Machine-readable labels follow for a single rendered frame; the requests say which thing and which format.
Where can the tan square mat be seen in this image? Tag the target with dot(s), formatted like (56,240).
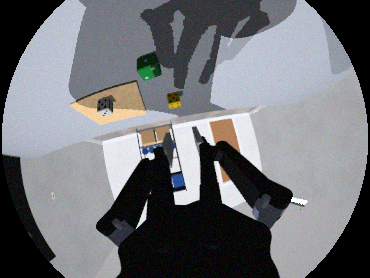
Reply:
(126,98)

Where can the white die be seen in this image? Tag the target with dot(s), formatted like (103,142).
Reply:
(105,107)

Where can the yellow die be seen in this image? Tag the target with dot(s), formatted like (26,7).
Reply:
(173,100)

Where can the green die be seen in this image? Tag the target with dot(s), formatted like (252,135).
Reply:
(148,66)

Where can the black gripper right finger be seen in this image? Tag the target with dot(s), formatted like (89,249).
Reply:
(268,198)

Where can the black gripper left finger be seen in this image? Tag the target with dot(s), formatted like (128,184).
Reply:
(124,215)

